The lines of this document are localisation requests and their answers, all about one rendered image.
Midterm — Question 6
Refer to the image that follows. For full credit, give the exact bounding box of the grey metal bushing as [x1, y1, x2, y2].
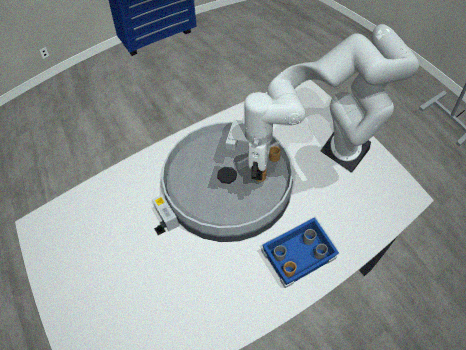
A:
[273, 245, 287, 261]
[314, 244, 328, 259]
[303, 229, 316, 245]

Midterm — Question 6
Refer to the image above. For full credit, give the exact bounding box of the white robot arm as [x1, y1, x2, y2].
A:
[226, 24, 419, 161]

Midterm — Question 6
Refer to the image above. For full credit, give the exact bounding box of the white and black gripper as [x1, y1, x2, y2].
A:
[248, 139, 272, 180]

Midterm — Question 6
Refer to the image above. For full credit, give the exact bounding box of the blue crate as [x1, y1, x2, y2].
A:
[263, 218, 337, 285]

